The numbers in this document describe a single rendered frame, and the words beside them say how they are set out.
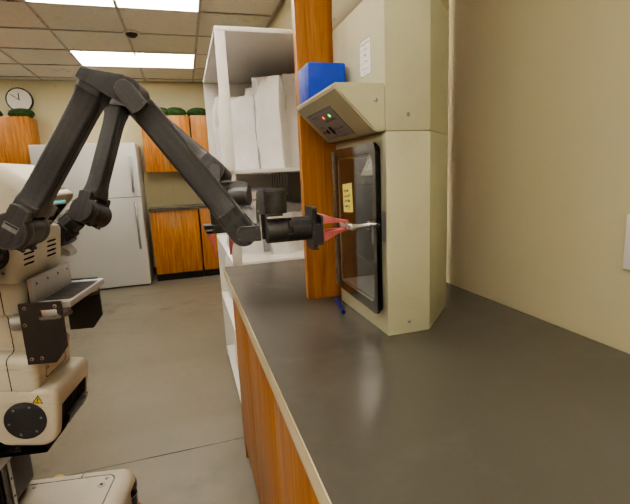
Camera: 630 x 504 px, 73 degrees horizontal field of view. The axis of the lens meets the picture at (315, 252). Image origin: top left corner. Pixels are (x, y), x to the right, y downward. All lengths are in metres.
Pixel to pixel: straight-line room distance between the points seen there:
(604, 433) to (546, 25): 0.90
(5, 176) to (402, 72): 0.96
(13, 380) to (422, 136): 1.18
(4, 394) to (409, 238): 1.10
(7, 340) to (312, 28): 1.18
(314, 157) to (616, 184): 0.75
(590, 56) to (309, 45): 0.70
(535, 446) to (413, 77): 0.73
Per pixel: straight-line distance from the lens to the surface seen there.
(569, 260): 1.18
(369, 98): 0.96
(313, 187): 1.29
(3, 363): 1.37
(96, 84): 1.04
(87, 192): 1.49
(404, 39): 1.02
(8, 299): 1.34
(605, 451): 0.75
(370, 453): 0.66
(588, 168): 1.14
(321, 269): 1.33
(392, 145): 0.97
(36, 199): 1.08
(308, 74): 1.15
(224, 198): 0.98
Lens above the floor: 1.33
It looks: 10 degrees down
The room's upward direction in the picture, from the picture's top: 3 degrees counter-clockwise
